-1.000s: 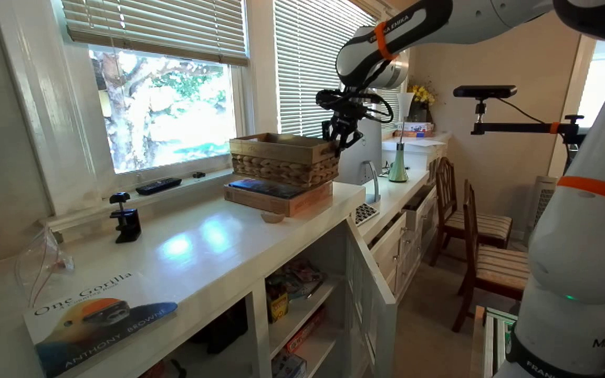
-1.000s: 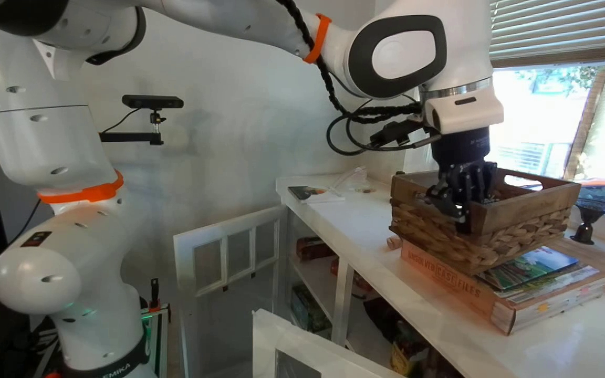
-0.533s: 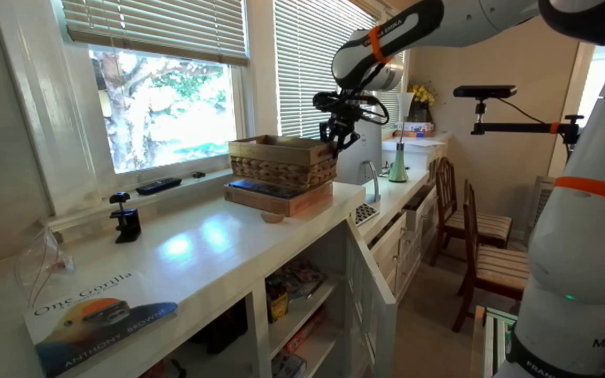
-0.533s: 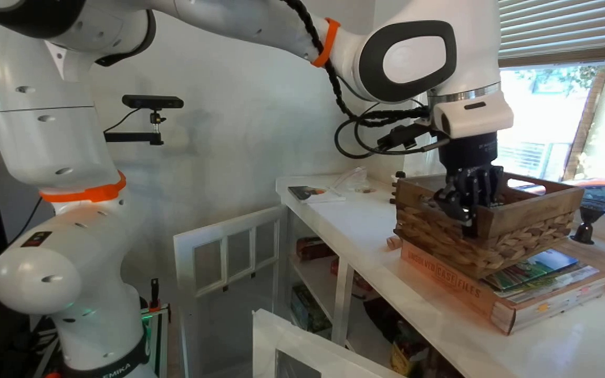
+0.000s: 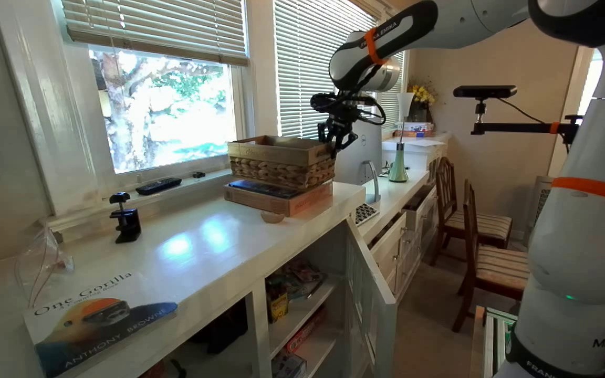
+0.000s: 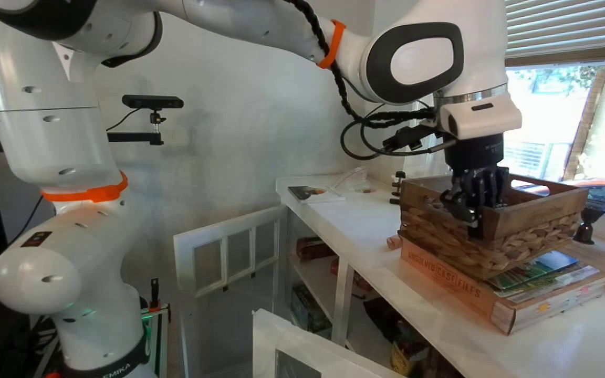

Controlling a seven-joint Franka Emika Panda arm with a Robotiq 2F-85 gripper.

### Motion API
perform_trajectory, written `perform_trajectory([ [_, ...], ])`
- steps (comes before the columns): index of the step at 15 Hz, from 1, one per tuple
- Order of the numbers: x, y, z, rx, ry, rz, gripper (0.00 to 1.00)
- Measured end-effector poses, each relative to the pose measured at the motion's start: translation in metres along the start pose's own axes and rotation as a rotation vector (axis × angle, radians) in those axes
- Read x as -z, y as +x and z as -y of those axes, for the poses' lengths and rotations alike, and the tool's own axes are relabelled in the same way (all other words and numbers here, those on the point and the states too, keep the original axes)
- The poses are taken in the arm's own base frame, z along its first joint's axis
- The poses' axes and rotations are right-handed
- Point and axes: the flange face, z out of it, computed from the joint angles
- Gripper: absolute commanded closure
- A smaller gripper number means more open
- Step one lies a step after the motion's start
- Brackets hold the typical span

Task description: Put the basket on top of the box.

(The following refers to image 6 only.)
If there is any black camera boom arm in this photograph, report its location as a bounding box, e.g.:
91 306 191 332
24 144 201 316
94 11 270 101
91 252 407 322
106 110 168 147

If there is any white glass cabinet door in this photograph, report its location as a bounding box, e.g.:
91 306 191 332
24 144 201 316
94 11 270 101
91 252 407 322
173 204 294 378

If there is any woven wicker basket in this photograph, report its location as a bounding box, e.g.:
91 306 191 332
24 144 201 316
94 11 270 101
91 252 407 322
398 173 590 284

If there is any black funnel-shaped mount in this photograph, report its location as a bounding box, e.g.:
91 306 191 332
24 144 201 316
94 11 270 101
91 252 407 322
572 204 605 246

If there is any slanted book row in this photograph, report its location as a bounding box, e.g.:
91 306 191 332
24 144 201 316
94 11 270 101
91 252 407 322
291 281 333 339

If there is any clear plastic bag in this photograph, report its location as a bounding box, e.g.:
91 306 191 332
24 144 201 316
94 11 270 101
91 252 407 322
330 166 374 197

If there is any white green framed panel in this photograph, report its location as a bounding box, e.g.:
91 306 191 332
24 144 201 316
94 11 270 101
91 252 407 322
136 301 173 378

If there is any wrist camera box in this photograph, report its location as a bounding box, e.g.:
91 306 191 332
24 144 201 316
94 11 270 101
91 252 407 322
437 88 524 140

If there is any white horizontal window blind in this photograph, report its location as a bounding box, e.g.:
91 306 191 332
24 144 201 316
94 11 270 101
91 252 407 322
503 0 605 69

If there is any black stereo camera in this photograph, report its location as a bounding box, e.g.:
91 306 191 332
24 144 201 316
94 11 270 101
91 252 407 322
120 93 185 112

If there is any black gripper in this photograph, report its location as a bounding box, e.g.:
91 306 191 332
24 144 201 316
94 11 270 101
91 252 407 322
440 135 513 237

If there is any white counter cabinet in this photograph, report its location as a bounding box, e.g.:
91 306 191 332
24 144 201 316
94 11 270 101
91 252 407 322
274 175 605 378

